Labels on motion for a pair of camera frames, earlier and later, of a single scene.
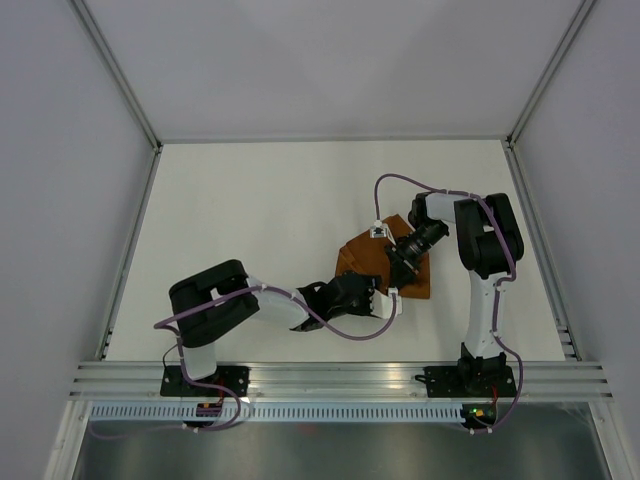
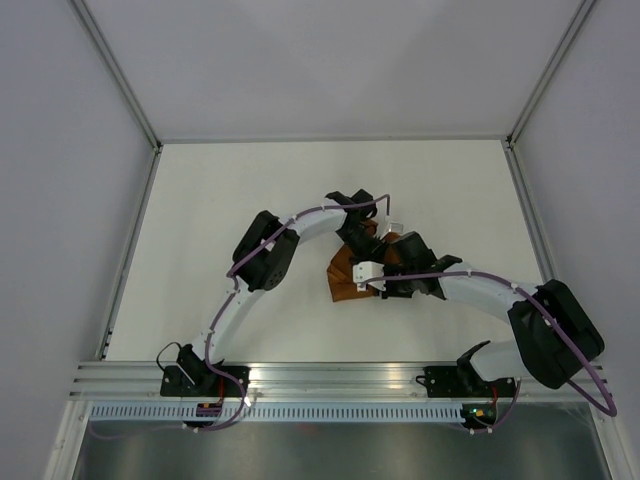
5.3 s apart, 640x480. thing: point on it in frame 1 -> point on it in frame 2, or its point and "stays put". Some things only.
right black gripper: x=403 y=266 -> x=390 y=293
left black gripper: x=373 y=282 -> x=375 y=251
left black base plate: x=174 y=383 stays put
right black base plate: x=475 y=381 stays put
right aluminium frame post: x=551 y=67 stays put
